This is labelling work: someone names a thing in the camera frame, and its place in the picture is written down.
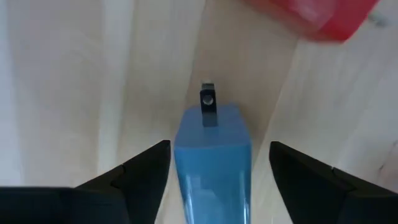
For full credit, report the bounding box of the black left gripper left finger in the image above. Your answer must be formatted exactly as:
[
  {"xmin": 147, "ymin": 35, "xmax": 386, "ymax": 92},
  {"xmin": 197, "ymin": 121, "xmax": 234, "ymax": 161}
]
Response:
[{"xmin": 0, "ymin": 139, "xmax": 172, "ymax": 224}]

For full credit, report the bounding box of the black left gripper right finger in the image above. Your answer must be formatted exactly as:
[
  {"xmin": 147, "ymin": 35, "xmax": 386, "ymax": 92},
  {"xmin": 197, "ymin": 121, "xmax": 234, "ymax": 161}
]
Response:
[{"xmin": 268, "ymin": 140, "xmax": 398, "ymax": 224}]

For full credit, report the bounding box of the dark blue wall charger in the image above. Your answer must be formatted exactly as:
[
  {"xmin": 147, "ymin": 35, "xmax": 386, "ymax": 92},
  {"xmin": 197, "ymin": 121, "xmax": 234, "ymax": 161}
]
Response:
[{"xmin": 173, "ymin": 81, "xmax": 253, "ymax": 224}]

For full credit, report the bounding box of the red wall charger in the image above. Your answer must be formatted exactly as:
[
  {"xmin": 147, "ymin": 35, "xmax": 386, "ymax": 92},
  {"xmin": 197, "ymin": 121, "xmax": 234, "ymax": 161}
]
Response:
[{"xmin": 244, "ymin": 0, "xmax": 391, "ymax": 44}]

